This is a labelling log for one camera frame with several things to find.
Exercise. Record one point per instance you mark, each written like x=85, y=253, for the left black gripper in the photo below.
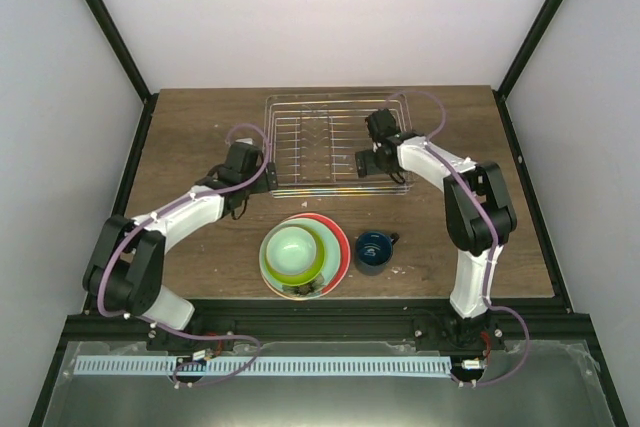
x=262, y=185

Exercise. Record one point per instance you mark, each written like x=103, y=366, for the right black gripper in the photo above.
x=370, y=169

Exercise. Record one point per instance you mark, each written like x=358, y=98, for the wire dish rack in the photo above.
x=315, y=137

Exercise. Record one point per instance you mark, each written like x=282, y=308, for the pale green ceramic bowl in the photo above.
x=290, y=250

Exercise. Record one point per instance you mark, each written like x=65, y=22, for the dark blue mug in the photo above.
x=373, y=250

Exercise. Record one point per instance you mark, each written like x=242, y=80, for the lime green plate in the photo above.
x=303, y=278

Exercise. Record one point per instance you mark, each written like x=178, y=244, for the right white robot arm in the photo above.
x=479, y=213

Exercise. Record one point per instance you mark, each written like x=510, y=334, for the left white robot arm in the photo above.
x=125, y=271

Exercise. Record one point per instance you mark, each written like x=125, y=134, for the red rimmed plate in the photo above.
x=342, y=247

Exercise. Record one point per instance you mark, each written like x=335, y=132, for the pale teal floral plate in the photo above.
x=327, y=252

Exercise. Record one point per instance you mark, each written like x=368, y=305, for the right black frame post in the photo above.
x=531, y=41

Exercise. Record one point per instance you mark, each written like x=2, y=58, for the black frame post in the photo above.
x=111, y=33
x=531, y=41

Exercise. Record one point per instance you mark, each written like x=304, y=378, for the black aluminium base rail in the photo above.
x=429, y=324

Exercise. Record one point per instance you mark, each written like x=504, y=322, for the light blue slotted cable duct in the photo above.
x=436, y=367

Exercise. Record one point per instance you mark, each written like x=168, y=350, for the left black frame post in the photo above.
x=111, y=33

